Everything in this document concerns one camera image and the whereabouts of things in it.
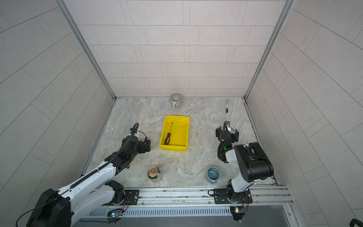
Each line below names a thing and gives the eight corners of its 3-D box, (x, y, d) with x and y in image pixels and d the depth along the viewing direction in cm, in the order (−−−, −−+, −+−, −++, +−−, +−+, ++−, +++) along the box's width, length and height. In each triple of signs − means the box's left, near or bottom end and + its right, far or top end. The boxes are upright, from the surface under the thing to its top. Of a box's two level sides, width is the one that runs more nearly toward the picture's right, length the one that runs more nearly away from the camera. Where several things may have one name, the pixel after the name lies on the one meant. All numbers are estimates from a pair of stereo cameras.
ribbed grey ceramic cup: (170, 109, 110) (169, 104, 105) (171, 98, 118) (171, 93, 113) (181, 109, 110) (181, 104, 105) (181, 98, 118) (181, 93, 113)
